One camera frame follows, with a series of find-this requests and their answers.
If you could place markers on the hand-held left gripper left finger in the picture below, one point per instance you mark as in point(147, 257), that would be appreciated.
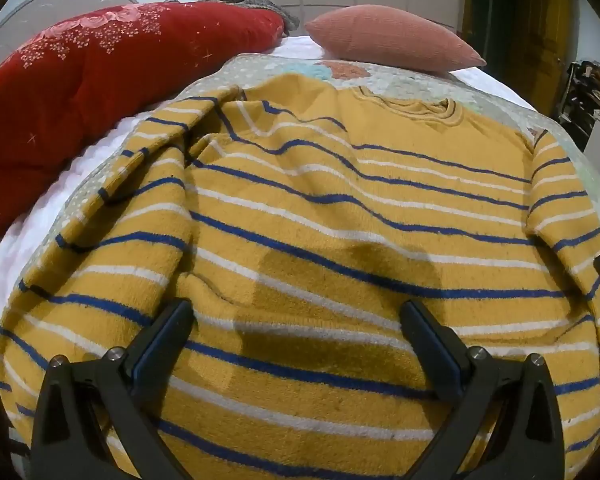
point(152, 355)

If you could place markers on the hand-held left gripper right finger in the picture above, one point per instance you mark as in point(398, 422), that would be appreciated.
point(437, 355)

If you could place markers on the yellow striped sweater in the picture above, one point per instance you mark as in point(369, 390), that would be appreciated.
point(330, 210)

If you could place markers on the cluttered white shelf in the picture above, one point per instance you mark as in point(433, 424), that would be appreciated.
point(592, 105)

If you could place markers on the dark wooden door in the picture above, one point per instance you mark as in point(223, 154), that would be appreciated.
point(520, 20)

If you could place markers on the red floral quilt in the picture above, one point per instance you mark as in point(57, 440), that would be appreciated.
point(80, 85)

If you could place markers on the pastel quilted mat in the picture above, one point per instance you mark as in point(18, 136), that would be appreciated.
point(280, 65)

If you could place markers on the pink pillow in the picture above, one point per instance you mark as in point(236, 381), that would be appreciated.
point(390, 35)

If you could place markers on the grey knitted cloth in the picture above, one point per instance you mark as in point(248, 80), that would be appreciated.
point(260, 2)

